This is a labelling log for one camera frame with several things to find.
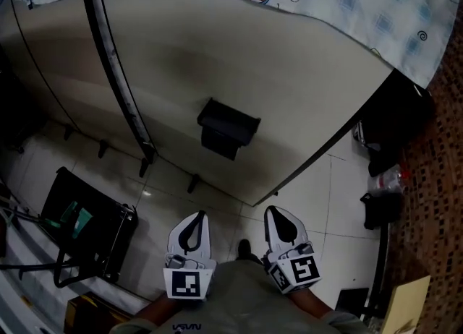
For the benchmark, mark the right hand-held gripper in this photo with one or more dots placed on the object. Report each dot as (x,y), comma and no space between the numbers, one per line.
(302,269)

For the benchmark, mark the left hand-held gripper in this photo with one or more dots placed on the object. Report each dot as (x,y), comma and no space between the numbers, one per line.
(186,283)

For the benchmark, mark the dark toilet paper roll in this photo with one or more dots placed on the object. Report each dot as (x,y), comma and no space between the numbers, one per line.
(218,142)

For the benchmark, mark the black toilet paper holder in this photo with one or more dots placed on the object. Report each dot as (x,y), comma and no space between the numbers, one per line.
(231,117)

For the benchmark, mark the person's left forearm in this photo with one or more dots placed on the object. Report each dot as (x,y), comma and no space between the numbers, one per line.
(155,311)

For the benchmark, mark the person's right forearm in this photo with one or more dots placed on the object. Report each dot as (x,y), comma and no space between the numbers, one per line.
(312,303)

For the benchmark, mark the person's dark shoe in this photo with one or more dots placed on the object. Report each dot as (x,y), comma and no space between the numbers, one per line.
(246,249)

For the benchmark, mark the black partition foot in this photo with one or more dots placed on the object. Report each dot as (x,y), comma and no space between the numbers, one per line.
(103,148)
(143,167)
(192,183)
(67,132)

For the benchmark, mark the person's grey shirt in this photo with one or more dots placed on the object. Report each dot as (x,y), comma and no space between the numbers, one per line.
(238,298)

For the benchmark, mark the black folding cart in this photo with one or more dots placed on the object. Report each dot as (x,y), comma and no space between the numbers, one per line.
(97,227)

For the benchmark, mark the flat black panel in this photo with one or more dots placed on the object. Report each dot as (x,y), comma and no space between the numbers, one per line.
(352,301)

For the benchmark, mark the small black bag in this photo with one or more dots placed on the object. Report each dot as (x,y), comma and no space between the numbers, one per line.
(380,211)

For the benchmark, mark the metal pole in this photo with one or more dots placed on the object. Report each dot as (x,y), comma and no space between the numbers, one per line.
(380,267)

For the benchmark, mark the green packet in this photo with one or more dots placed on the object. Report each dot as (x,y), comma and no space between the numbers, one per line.
(77,217)

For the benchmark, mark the clear plastic bag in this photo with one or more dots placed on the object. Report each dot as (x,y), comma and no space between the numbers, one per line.
(387,180)

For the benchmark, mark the brown cardboard box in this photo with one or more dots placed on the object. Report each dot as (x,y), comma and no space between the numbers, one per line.
(90,312)

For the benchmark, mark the light wooden board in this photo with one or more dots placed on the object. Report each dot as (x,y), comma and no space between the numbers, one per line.
(407,307)

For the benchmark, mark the large dark bag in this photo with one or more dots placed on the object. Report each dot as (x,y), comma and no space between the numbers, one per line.
(394,119)

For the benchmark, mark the black partition edge strip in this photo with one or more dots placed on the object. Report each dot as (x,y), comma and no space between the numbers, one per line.
(112,68)

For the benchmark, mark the narrow beige partition panel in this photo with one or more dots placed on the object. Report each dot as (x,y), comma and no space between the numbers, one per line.
(54,54)

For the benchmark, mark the blue plaid cartoon cloth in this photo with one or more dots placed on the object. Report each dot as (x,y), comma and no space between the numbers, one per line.
(361,0)

